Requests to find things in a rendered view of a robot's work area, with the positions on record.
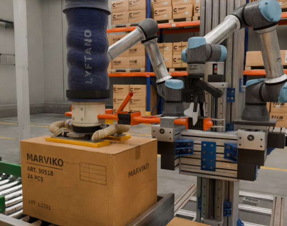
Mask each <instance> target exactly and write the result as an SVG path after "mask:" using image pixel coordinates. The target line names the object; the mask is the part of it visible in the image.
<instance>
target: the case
mask: <svg viewBox="0 0 287 226"><path fill-rule="evenodd" d="M51 136H55V135H54V134H51V135H45V136H40V137H35V138H30V139H24V140H20V151H21V174H22V208H23V214H25V215H28V216H31V217H34V218H37V219H40V220H43V221H46V222H50V223H52V224H55V225H58V226H127V225H128V224H129V223H131V222H132V221H133V220H135V219H136V218H137V217H139V216H140V215H141V214H143V213H144V212H145V211H146V210H148V209H149V208H150V207H152V206H153V205H154V204H156V203H157V139H153V138H144V137H135V136H131V138H130V139H126V140H123V141H117V140H109V141H110V144H109V145H106V146H102V147H99V148H93V147H86V146H80V145H73V144H66V143H57V142H50V141H46V137H51ZM104 140H108V139H104Z"/></svg>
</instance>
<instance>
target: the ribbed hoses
mask: <svg viewBox="0 0 287 226"><path fill-rule="evenodd" d="M66 121H67V120H65V121H57V122H54V123H52V124H50V126H49V131H50V132H52V133H53V134H54V135H56V136H59V135H61V134H62V133H63V132H62V131H61V130H60V128H67V126H66ZM68 121H72V119H69V120H68ZM129 130H130V126H129V125H123V124H119V125H117V124H114V125H112V124H111V125H109V127H107V128H105V129H103V130H98V131H96V132H95V133H94V134H93V136H92V141H99V140H100V139H101V138H104V137H108V136H110V135H112V134H114V133H117V135H122V134H123V133H124V132H128V131H129Z"/></svg>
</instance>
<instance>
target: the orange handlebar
mask: <svg viewBox="0 0 287 226"><path fill-rule="evenodd" d="M109 113H113V110H112V109H105V114H103V115H101V114H99V115H98V116H97V118H98V119H109V120H117V116H115V115H114V114H109ZM65 116H68V117H72V112H66V113H65ZM133 121H134V122H141V123H147V124H153V123H160V117H157V116H148V115H146V116H138V117H134V118H133ZM174 124H175V125H186V119H180V118H179V119H178V120H176V119H175V120H174ZM212 125H213V122H212V121H208V122H207V123H206V126H207V127H209V126H212Z"/></svg>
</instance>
